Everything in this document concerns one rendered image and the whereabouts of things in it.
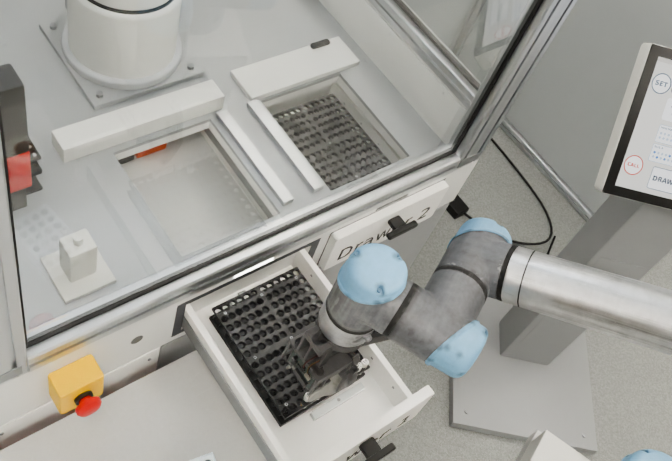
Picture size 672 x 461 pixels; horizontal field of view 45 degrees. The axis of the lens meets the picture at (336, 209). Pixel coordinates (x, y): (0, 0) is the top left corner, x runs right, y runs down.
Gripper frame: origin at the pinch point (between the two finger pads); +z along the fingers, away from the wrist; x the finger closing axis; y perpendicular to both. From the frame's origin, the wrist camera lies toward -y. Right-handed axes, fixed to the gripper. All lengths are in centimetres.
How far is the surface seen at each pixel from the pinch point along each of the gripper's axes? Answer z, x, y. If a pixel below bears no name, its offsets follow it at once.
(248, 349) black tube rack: 7.7, -11.6, 4.1
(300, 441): 13.9, 4.5, 2.9
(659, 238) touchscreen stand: 23, 8, -105
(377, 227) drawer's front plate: 7.9, -20.9, -31.3
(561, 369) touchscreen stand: 93, 16, -112
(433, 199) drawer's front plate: 8, -21, -46
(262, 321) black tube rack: 10.7, -15.7, -2.0
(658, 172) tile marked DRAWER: -4, 0, -87
